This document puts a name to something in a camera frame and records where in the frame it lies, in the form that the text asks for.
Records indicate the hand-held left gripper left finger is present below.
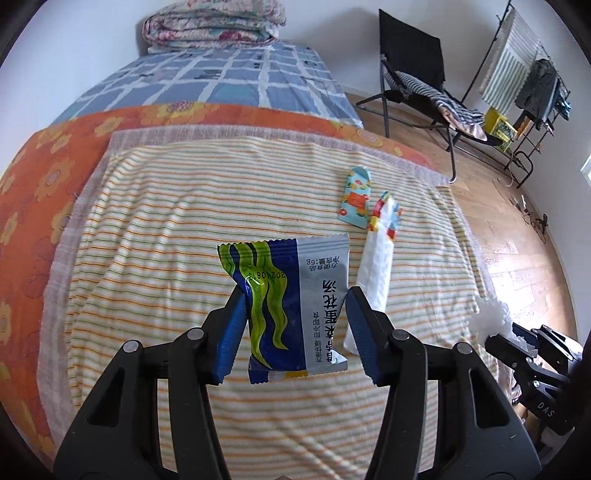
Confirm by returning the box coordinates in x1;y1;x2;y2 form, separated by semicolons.
53;281;247;480

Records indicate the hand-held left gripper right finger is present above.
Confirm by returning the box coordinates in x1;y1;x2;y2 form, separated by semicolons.
344;285;543;480

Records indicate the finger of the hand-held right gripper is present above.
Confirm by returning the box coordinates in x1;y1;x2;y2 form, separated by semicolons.
510;322;583;370
484;333;578;437

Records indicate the white tissue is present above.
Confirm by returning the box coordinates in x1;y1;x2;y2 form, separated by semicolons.
471;298;532;356

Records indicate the blue green sachet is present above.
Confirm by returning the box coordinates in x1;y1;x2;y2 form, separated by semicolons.
217;234;350;385

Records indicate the long white wrapper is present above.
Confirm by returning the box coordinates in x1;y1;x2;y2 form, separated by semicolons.
342;191;404;356

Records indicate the small colourful packet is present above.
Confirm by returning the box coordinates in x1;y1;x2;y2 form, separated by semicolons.
338;165;372;229

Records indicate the yellow striped towel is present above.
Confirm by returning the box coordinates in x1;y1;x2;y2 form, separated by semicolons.
60;138;492;480

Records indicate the mauve towel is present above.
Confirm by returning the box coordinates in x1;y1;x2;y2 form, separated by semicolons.
36;129;502;444

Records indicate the black metal drying rack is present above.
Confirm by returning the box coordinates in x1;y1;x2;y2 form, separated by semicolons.
464;0;573;189

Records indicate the beige cloth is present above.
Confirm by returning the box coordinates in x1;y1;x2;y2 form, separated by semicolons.
434;102;489;143

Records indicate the yellow box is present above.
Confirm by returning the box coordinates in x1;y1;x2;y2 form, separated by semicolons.
484;107;519;153

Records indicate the teal hanging garment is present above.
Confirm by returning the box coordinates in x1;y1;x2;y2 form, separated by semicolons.
556;85;575;121

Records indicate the orange floral sheet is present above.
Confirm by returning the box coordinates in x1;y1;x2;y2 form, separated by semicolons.
0;102;435;467

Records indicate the dark hanging jacket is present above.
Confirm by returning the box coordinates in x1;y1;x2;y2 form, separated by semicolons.
515;58;561;123

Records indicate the striped grey cloth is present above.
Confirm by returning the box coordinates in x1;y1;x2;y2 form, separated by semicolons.
385;71;483;134

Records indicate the blue checked bedsheet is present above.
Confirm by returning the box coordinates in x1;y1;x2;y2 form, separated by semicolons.
48;39;365;132

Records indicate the green striped hanging towel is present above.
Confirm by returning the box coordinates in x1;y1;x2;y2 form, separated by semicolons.
480;9;543;109

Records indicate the black folding chair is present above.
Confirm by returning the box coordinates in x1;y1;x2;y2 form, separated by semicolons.
355;8;490;183

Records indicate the folded floral quilt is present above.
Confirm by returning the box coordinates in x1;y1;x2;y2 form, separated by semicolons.
142;0;287;55

